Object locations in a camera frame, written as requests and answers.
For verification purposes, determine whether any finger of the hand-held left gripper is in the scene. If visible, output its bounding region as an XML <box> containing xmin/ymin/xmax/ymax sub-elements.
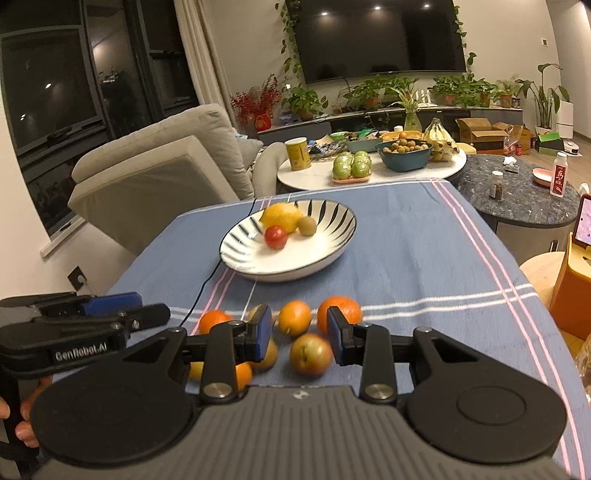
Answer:
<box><xmin>32</xmin><ymin>303</ymin><xmax>171</xmax><ymax>334</ymax></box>
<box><xmin>0</xmin><ymin>292</ymin><xmax>143</xmax><ymax>319</ymax></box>

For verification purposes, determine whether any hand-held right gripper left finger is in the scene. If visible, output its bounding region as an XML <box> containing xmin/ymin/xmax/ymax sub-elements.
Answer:
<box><xmin>121</xmin><ymin>305</ymin><xmax>274</xmax><ymax>401</ymax></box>

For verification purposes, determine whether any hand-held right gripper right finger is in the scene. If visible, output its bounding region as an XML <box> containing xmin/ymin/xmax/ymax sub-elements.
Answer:
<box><xmin>325</xmin><ymin>305</ymin><xmax>502</xmax><ymax>403</ymax></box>

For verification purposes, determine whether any yellowish pear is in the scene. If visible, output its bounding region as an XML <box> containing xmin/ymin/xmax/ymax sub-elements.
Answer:
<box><xmin>252</xmin><ymin>339</ymin><xmax>279</xmax><ymax>374</ymax></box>

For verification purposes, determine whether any red yellow apple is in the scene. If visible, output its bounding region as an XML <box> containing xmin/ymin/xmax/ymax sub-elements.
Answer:
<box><xmin>289</xmin><ymin>333</ymin><xmax>332</xmax><ymax>376</ymax></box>

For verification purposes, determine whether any large orange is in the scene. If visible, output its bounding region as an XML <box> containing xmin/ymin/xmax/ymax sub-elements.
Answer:
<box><xmin>317</xmin><ymin>296</ymin><xmax>363</xmax><ymax>335</ymax></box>

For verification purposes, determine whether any black striped white bowl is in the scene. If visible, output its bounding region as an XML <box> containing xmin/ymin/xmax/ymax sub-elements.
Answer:
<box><xmin>219</xmin><ymin>198</ymin><xmax>358</xmax><ymax>283</ymax></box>

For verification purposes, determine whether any person's left hand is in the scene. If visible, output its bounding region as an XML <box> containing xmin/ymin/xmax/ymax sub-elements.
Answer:
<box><xmin>0</xmin><ymin>375</ymin><xmax>54</xmax><ymax>449</ymax></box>

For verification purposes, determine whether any red tomato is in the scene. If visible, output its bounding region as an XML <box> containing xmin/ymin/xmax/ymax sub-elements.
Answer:
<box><xmin>264</xmin><ymin>225</ymin><xmax>289</xmax><ymax>250</ymax></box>

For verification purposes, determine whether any blue striped tablecloth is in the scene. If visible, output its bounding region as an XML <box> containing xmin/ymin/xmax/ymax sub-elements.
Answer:
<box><xmin>53</xmin><ymin>178</ymin><xmax>585</xmax><ymax>480</ymax></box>

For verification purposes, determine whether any yellow lemon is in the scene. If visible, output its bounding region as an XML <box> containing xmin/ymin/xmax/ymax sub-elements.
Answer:
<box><xmin>259</xmin><ymin>203</ymin><xmax>303</xmax><ymax>234</ymax></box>

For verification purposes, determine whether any beige armchair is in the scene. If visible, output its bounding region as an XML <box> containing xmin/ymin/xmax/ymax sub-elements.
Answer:
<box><xmin>68</xmin><ymin>104</ymin><xmax>289</xmax><ymax>257</ymax></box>

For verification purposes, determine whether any white round coffee table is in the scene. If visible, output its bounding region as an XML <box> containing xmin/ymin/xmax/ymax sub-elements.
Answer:
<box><xmin>277</xmin><ymin>138</ymin><xmax>467</xmax><ymax>191</ymax></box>

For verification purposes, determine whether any tray of green apples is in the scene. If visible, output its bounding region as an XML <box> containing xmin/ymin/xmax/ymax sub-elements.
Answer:
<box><xmin>332</xmin><ymin>151</ymin><xmax>373</xmax><ymax>182</ymax></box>

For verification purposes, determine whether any grey cushion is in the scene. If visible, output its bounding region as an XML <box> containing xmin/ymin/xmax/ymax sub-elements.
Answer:
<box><xmin>235</xmin><ymin>131</ymin><xmax>265</xmax><ymax>185</ymax></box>

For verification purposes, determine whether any yellow can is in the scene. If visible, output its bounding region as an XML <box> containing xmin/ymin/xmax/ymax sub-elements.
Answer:
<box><xmin>284</xmin><ymin>137</ymin><xmax>311</xmax><ymax>172</ymax></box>

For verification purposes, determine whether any pile of snack packets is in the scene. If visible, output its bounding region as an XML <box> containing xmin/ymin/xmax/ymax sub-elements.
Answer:
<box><xmin>309</xmin><ymin>138</ymin><xmax>347</xmax><ymax>160</ymax></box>

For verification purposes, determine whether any teal bowl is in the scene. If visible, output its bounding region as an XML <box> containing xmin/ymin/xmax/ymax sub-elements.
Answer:
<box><xmin>375</xmin><ymin>138</ymin><xmax>433</xmax><ymax>172</ymax></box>

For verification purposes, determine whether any teal tray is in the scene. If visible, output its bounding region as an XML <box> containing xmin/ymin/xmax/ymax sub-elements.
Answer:
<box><xmin>344</xmin><ymin>136</ymin><xmax>384</xmax><ymax>153</ymax></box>

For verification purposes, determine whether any pile of longans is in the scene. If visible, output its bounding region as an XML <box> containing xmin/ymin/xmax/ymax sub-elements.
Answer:
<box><xmin>383</xmin><ymin>140</ymin><xmax>428</xmax><ymax>154</ymax></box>

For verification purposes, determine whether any orange basket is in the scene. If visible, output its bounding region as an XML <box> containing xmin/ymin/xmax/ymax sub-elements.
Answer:
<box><xmin>379</xmin><ymin>130</ymin><xmax>424</xmax><ymax>144</ymax></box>

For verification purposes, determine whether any grey television cabinet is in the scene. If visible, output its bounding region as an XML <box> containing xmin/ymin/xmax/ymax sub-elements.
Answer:
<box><xmin>256</xmin><ymin>104</ymin><xmax>525</xmax><ymax>144</ymax></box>

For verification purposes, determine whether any round wooden stool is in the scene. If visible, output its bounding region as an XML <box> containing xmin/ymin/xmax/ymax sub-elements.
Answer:
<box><xmin>519</xmin><ymin>251</ymin><xmax>566</xmax><ymax>310</ymax></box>

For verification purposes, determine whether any dark window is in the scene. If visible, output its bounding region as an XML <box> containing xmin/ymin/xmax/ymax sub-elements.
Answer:
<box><xmin>0</xmin><ymin>0</ymin><xmax>199</xmax><ymax>241</ymax></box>

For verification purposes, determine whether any bunch of bananas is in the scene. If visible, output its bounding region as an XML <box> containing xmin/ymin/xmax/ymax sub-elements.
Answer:
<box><xmin>424</xmin><ymin>117</ymin><xmax>460</xmax><ymax>162</ymax></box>

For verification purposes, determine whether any dark marble table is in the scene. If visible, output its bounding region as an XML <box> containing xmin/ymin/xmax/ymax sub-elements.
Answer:
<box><xmin>455</xmin><ymin>154</ymin><xmax>580</xmax><ymax>238</ymax></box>

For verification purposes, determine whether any glass vase with plant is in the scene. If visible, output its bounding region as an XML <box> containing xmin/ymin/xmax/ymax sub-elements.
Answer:
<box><xmin>390</xmin><ymin>85</ymin><xmax>432</xmax><ymax>133</ymax></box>

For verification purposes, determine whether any red berry arrangement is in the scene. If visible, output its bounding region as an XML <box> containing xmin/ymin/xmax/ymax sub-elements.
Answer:
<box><xmin>230</xmin><ymin>74</ymin><xmax>282</xmax><ymax>134</ymax></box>

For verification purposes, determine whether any open cardboard box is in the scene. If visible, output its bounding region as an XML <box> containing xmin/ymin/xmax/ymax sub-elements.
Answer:
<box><xmin>492</xmin><ymin>122</ymin><xmax>536</xmax><ymax>148</ymax></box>
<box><xmin>455</xmin><ymin>117</ymin><xmax>509</xmax><ymax>154</ymax></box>

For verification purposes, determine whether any beige curtain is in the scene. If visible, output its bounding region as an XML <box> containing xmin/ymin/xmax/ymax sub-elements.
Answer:
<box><xmin>174</xmin><ymin>0</ymin><xmax>241</xmax><ymax>134</ymax></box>

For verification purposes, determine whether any smartphone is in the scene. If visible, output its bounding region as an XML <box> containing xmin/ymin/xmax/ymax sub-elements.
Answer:
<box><xmin>575</xmin><ymin>194</ymin><xmax>591</xmax><ymax>245</ymax></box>

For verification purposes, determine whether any white bottle red label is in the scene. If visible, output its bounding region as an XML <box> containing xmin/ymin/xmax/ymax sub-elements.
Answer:
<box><xmin>549</xmin><ymin>152</ymin><xmax>570</xmax><ymax>198</ymax></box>

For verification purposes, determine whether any trailing vine plant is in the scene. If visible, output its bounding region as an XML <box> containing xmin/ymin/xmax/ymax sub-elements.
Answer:
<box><xmin>452</xmin><ymin>4</ymin><xmax>477</xmax><ymax>75</ymax></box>
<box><xmin>276</xmin><ymin>0</ymin><xmax>305</xmax><ymax>84</ymax></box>

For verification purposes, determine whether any green box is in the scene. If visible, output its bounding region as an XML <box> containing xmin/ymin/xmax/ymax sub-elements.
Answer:
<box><xmin>536</xmin><ymin>133</ymin><xmax>566</xmax><ymax>158</ymax></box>

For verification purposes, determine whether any small green potted plant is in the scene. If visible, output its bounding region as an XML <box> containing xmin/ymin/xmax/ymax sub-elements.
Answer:
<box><xmin>496</xmin><ymin>79</ymin><xmax>518</xmax><ymax>109</ymax></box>

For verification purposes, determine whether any white air purifier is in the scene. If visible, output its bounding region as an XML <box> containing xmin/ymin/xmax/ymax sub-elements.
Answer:
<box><xmin>556</xmin><ymin>99</ymin><xmax>575</xmax><ymax>139</ymax></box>

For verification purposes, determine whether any tall leafy potted plant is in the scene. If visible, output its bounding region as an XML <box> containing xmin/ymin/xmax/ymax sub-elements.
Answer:
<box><xmin>516</xmin><ymin>64</ymin><xmax>571</xmax><ymax>130</ymax></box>

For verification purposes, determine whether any black cable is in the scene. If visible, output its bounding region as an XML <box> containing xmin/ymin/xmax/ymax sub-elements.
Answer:
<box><xmin>178</xmin><ymin>198</ymin><xmax>259</xmax><ymax>329</ymax></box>

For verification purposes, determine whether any wall-mounted television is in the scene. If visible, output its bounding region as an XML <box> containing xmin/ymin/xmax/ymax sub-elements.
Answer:
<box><xmin>285</xmin><ymin>0</ymin><xmax>467</xmax><ymax>85</ymax></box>

